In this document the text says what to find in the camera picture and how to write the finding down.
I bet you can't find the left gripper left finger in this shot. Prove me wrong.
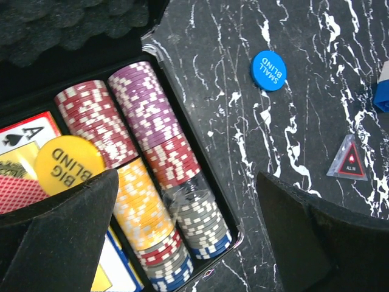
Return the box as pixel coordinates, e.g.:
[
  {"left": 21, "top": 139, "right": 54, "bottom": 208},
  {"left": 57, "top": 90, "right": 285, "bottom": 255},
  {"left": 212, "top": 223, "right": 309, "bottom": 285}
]
[{"left": 1, "top": 170, "right": 119, "bottom": 291}]

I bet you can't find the red and yellow chip column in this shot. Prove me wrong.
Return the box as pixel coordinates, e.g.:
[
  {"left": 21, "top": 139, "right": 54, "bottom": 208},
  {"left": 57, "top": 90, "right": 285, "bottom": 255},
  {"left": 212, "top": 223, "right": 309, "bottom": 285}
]
[{"left": 54, "top": 80, "right": 194, "bottom": 291}]

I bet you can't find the black poker chip case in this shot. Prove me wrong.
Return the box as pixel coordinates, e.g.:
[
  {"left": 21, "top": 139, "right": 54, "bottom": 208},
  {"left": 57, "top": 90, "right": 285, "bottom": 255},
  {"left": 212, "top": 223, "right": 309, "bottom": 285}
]
[{"left": 1, "top": 1, "right": 243, "bottom": 248}]

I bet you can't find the triangular all-in button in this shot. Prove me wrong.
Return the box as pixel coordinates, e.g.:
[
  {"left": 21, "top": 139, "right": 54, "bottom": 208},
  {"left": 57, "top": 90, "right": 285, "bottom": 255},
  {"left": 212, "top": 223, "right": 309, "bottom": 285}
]
[{"left": 326, "top": 134, "right": 368, "bottom": 181}]

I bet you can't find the blue and white block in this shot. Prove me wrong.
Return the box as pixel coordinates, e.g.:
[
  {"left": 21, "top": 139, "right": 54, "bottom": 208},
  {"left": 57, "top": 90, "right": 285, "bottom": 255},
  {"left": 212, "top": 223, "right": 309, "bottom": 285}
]
[{"left": 373, "top": 60, "right": 389, "bottom": 113}]

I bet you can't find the blue small blind button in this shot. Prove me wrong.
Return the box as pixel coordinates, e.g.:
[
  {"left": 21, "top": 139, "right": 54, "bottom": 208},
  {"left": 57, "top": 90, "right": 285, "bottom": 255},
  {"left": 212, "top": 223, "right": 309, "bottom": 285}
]
[{"left": 250, "top": 50, "right": 287, "bottom": 92}]

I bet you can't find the yellow big blind button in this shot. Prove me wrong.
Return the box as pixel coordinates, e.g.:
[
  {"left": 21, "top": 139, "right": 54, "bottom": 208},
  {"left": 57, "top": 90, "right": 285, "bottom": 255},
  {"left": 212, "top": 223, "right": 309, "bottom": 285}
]
[{"left": 34, "top": 135, "right": 105, "bottom": 196}]

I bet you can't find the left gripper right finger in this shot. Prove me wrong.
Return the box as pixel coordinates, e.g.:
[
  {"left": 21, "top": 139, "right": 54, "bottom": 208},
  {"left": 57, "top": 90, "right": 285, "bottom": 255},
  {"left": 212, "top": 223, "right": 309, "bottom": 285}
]
[{"left": 256, "top": 172, "right": 388, "bottom": 291}]

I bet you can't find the red playing card deck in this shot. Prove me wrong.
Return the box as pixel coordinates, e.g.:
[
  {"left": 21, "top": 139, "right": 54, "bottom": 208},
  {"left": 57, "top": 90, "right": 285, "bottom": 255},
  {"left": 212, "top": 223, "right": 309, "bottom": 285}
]
[{"left": 1, "top": 111, "right": 61, "bottom": 214}]

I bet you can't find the blue playing card deck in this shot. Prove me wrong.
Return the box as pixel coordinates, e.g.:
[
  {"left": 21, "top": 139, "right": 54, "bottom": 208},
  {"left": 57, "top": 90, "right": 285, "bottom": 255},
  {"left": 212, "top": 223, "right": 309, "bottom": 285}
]
[{"left": 91, "top": 227, "right": 144, "bottom": 292}]

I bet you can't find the purple and red chip column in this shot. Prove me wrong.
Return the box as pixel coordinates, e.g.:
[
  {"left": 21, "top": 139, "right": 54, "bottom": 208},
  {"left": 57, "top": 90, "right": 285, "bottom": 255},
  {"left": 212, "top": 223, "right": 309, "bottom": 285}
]
[{"left": 108, "top": 61, "right": 232, "bottom": 260}]

